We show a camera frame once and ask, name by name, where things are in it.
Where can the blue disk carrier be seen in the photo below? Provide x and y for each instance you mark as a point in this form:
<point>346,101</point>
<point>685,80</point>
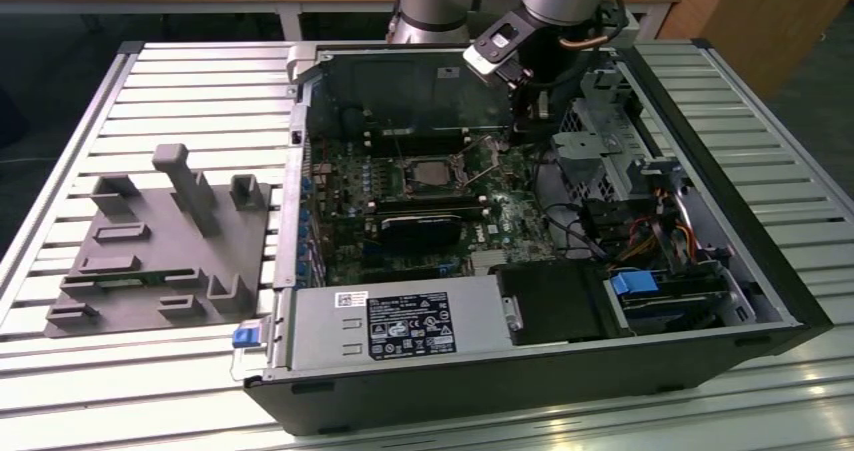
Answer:
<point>630,282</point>

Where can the silver CPU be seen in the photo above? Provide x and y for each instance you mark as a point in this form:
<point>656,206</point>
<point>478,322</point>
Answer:
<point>429,172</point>

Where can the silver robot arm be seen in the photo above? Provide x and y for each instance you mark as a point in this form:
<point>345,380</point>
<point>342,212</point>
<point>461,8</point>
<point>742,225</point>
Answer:
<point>428,1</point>

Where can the grey parts rack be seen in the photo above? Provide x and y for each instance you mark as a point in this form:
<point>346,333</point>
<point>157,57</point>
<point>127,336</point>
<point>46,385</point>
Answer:
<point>167,251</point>

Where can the grey power supply unit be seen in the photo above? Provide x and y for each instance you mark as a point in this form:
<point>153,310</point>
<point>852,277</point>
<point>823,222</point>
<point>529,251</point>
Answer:
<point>321,331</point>

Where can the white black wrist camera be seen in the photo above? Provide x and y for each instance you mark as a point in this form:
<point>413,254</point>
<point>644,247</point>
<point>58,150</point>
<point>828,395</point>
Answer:
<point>497,46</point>

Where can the white case label sticker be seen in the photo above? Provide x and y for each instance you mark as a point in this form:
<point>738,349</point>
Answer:
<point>449,72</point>

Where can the black plastic bay box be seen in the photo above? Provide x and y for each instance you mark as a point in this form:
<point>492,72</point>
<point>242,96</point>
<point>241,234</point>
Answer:
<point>554,301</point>

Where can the black graphics card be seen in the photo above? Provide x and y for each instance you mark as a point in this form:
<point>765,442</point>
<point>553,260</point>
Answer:
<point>421,231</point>

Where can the blue plastic latch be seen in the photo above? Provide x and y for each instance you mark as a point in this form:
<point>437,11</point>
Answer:
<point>246,335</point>

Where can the CPU socket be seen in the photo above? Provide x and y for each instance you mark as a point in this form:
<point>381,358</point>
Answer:
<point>401,171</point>

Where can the small silver heatsink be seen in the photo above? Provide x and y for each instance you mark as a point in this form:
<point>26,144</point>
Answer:
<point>489,258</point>

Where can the wooden cabinet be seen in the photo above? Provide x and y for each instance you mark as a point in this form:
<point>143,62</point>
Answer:
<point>768,21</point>

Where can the green motherboard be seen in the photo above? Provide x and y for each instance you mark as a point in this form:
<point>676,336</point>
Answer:
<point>521,221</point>

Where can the perforated metal drive cage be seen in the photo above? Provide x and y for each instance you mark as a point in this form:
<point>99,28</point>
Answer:
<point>588,146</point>

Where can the black PC case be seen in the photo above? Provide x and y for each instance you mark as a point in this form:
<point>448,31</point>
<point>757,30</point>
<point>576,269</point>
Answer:
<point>468,401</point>

